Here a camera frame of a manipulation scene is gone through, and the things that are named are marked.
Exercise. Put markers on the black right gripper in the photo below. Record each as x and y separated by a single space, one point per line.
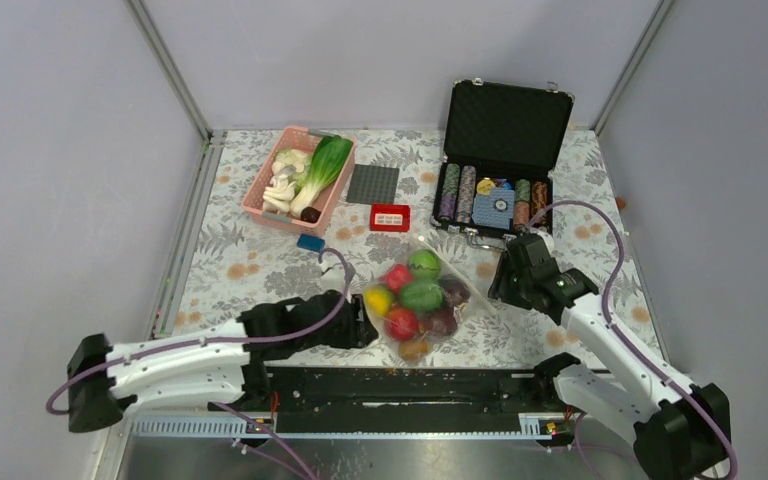
499 287

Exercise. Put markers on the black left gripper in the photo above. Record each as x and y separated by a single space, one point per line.
359 332

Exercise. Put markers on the clear zip top bag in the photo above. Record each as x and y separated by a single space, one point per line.
437 328

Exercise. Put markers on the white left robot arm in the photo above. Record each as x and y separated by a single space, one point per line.
107 382

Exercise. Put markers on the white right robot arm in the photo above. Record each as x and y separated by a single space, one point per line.
676 428

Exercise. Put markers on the yellow lemon toy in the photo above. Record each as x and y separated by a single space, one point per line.
379 299

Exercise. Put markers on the red apple toy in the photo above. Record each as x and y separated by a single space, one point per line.
401 324

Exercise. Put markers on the blue playing card deck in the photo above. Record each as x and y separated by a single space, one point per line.
495 209

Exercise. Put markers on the dark purple plum toy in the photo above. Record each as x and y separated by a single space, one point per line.
455 291

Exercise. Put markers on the blue lego brick near basket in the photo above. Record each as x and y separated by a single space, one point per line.
310 243

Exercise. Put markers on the green watermelon toy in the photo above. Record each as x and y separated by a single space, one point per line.
424 264

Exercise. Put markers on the black poker chip case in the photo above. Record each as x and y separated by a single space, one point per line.
499 136

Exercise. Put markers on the red lego brick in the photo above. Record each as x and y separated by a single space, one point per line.
393 218

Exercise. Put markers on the dark eggplant toy in basket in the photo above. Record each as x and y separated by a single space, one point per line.
310 215

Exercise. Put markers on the dark grey lego baseplate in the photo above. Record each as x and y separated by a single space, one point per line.
371 184

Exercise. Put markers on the pink plastic basket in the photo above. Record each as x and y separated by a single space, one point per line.
295 137

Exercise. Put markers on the white mushroom toy cluster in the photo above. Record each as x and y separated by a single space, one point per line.
290 168

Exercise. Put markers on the green bok choy toy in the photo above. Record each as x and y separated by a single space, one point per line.
328 161

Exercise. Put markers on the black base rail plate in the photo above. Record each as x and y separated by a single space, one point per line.
366 400

